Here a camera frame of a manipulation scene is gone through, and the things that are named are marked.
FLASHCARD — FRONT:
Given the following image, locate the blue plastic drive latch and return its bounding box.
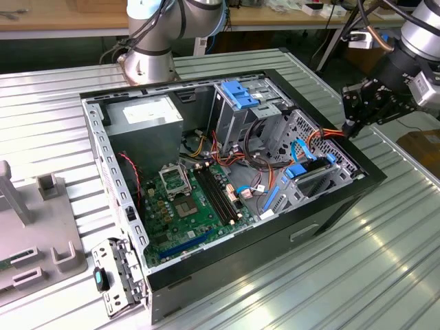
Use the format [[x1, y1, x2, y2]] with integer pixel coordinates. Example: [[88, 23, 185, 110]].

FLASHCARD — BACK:
[[221, 79, 258, 109]]

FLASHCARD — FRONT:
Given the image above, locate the CPU socket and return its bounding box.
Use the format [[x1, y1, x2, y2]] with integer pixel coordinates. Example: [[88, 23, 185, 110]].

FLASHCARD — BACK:
[[173, 194, 201, 218]]

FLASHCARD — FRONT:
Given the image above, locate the black latch with blue button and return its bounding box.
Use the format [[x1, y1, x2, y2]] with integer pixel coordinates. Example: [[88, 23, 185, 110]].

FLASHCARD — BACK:
[[93, 267, 111, 293]]

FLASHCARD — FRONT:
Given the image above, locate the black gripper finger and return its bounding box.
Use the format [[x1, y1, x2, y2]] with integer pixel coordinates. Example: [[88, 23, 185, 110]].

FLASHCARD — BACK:
[[341, 79, 383, 139], [353, 89, 418, 137]]

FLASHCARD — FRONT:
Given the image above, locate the hinged metal slot retainer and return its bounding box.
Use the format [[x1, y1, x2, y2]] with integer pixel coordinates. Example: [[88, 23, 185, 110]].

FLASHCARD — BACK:
[[91, 236, 149, 319]]

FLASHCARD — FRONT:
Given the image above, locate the wooden desk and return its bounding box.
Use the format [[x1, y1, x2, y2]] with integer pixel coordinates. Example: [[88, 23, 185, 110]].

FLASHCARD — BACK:
[[0, 0, 131, 41], [226, 0, 408, 37]]

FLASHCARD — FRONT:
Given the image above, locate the dark wire bundle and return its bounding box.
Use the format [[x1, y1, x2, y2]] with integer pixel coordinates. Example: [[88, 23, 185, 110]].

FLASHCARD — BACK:
[[244, 115, 286, 173]]

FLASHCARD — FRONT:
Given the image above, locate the black RAM slot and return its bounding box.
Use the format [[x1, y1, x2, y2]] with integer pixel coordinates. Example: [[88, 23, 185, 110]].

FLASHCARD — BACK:
[[192, 167, 230, 227], [197, 166, 234, 225], [207, 164, 243, 221], [202, 166, 239, 223]]

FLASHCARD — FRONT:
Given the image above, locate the black open PC case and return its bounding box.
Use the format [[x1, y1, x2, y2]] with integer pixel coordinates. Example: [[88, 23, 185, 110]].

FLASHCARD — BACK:
[[78, 68, 388, 326]]

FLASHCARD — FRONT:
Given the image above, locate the red and black twisted wire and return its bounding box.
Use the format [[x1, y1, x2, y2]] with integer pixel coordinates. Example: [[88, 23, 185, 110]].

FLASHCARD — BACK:
[[118, 152, 142, 209]]

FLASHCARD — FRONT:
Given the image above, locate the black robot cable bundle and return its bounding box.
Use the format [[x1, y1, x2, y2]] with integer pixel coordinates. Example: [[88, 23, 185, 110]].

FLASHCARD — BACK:
[[99, 0, 173, 65]]

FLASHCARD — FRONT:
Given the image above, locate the hard disk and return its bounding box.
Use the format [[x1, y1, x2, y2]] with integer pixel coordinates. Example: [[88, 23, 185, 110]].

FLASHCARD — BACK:
[[263, 153, 340, 214]]

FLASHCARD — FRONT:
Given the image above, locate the orange red yellow wire bundle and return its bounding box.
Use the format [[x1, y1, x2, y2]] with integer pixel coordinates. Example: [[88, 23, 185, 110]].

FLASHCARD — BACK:
[[185, 129, 279, 188]]

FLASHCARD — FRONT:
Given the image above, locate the metal socket cover frame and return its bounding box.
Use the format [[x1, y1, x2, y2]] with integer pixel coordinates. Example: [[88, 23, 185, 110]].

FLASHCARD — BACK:
[[157, 164, 192, 197]]

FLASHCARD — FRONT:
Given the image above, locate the brown cardboard box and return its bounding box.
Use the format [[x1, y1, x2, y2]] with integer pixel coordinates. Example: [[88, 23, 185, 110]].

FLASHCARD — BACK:
[[397, 129, 440, 166]]

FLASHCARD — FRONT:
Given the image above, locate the grey parts rack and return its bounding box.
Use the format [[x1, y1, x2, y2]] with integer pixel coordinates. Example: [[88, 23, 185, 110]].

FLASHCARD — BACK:
[[0, 159, 89, 307]]

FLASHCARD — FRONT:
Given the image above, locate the large white wrist camera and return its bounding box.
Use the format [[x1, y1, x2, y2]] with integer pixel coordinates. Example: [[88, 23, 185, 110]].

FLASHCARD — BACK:
[[410, 67, 440, 111]]

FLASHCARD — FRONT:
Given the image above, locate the orange disk power wire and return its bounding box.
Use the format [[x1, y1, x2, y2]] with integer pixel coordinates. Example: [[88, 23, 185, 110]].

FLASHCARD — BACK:
[[307, 120, 355, 146]]

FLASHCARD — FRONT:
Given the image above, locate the blue expansion slot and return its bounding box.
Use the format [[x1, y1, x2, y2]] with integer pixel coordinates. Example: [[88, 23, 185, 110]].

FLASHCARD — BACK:
[[158, 229, 212, 261]]

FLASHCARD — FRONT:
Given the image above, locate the brown square base plate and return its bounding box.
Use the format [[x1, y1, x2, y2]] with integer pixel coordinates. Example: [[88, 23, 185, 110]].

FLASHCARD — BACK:
[[116, 54, 183, 87]]

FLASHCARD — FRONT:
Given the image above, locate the grey metal drive cage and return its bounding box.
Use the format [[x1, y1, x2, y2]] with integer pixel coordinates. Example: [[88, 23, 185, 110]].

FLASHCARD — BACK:
[[208, 76, 294, 156]]

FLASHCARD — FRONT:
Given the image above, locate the black slanted stand pole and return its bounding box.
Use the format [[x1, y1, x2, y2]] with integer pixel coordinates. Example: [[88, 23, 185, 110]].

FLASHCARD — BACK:
[[307, 0, 367, 73]]

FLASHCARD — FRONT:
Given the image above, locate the grey power supply unit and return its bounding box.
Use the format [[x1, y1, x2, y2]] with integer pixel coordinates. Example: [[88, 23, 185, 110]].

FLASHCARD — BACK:
[[102, 94, 185, 179]]

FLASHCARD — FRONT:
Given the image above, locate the small white box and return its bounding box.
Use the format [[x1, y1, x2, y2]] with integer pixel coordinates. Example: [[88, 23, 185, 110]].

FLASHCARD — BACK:
[[319, 5, 348, 19], [301, 1, 325, 17]]

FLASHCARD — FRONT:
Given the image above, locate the small white wrist camera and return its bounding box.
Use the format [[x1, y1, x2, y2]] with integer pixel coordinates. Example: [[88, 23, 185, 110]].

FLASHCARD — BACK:
[[347, 30, 375, 50]]

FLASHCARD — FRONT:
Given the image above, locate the blue disk data wire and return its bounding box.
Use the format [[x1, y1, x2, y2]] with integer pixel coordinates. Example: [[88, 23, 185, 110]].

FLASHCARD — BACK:
[[291, 139, 319, 164]]

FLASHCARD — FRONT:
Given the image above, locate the metal disk bay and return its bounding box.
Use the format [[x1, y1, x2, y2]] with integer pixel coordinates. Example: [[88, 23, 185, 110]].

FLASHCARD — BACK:
[[263, 153, 366, 221]]

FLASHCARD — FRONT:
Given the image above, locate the short blue wire white plug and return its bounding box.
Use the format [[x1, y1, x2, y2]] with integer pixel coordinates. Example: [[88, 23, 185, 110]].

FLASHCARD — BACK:
[[236, 184, 268, 200]]

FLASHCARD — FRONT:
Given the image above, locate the green motherboard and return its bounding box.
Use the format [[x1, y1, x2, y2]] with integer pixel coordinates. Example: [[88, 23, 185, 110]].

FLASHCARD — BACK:
[[140, 163, 263, 268]]

